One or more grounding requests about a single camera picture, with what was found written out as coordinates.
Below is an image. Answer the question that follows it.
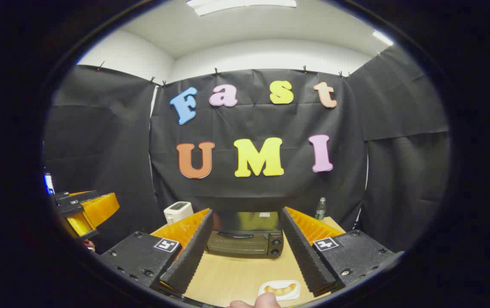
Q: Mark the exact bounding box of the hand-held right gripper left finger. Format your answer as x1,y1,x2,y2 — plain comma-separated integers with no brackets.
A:
98,208,214,299

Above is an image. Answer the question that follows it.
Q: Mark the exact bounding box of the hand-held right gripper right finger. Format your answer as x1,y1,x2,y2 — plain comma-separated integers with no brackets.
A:
278,206,396,298

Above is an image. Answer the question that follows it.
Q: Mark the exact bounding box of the golden bread roll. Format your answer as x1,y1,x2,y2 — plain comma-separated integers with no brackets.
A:
263,283,297,296

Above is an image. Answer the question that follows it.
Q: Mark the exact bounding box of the black electric oven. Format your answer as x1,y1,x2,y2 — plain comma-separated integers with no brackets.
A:
205,211,285,258

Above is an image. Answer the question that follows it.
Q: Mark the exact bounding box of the white toaster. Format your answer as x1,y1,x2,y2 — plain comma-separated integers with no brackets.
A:
163,201,194,225

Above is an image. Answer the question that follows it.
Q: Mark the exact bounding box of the white plate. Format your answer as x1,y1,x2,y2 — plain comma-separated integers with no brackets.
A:
258,280,301,302

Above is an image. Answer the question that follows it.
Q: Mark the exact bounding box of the ceiling light panel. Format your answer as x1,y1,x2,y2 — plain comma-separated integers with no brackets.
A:
372,29,394,46

